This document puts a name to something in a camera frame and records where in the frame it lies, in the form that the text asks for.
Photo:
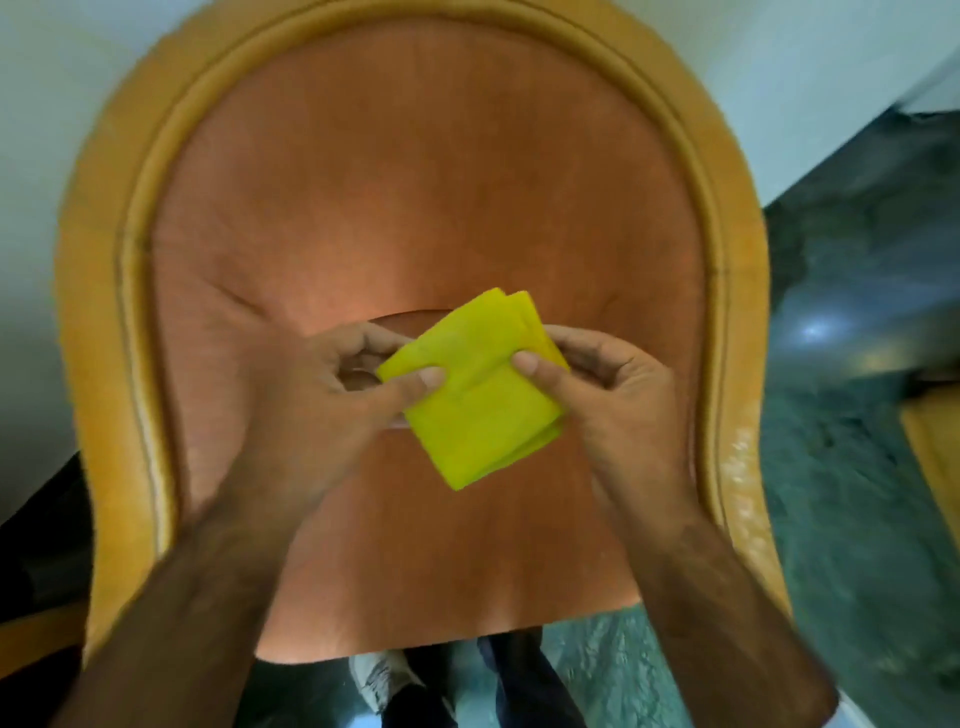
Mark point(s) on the orange upholstered armchair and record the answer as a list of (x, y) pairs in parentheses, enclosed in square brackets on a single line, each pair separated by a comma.
[(420, 225)]

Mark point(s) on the person's left forearm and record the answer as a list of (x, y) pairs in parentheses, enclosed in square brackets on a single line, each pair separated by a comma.
[(187, 615)]

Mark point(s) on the wooden furniture piece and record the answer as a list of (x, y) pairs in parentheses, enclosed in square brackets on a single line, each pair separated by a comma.
[(936, 450)]

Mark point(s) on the person's dark trouser legs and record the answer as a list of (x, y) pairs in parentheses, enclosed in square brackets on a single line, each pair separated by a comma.
[(495, 686)]

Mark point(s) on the person's right hand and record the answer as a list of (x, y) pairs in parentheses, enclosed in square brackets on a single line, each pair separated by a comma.
[(637, 420)]

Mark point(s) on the person's grey shoe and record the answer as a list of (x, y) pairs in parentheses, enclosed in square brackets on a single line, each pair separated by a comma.
[(382, 679)]

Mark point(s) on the person's left hand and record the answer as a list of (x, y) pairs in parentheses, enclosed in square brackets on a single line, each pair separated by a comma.
[(300, 420)]

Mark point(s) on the wooden furniture edge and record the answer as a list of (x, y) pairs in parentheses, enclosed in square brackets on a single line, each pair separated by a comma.
[(37, 637)]

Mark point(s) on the yellow cloth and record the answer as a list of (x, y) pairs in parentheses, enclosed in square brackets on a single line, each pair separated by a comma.
[(480, 397)]

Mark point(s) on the person's left thumb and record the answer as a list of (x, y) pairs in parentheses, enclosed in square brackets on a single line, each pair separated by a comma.
[(405, 390)]

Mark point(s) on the person's right forearm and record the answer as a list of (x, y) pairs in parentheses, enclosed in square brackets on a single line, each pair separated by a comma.
[(720, 630)]

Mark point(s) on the person's right thumb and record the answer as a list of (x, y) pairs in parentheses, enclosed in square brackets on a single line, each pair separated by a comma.
[(544, 379)]

